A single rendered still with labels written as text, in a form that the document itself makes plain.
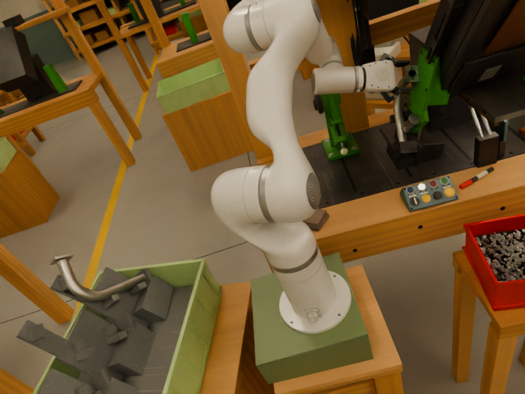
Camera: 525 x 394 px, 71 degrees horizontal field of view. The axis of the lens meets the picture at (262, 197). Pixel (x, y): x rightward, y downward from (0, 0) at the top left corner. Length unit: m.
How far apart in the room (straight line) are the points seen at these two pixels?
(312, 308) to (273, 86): 0.52
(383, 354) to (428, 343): 0.99
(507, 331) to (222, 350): 0.78
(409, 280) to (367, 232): 0.99
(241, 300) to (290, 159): 0.70
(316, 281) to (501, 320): 0.51
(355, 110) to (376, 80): 0.39
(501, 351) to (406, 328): 0.83
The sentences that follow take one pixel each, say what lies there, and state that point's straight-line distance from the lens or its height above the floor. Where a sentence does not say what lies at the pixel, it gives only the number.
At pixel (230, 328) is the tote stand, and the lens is 1.25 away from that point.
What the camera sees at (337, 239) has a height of 0.87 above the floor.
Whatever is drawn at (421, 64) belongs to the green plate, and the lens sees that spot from 1.36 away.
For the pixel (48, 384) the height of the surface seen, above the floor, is 1.02.
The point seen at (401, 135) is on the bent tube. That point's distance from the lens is 1.41.
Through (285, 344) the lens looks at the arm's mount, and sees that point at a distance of 0.96.
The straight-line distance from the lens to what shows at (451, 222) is 1.34.
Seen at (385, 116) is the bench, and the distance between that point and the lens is 1.79.
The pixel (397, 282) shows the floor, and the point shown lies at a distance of 2.19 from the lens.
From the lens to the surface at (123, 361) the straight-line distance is 1.21.
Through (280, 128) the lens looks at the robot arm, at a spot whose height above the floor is 1.43.
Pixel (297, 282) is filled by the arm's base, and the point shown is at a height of 1.11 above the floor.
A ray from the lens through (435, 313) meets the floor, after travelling 2.09.
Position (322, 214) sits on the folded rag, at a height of 0.93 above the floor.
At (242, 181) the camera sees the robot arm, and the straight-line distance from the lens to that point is 0.73.
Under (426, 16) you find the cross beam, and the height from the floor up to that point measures 1.24.
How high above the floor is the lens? 1.78
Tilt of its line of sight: 37 degrees down
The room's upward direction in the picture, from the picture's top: 22 degrees counter-clockwise
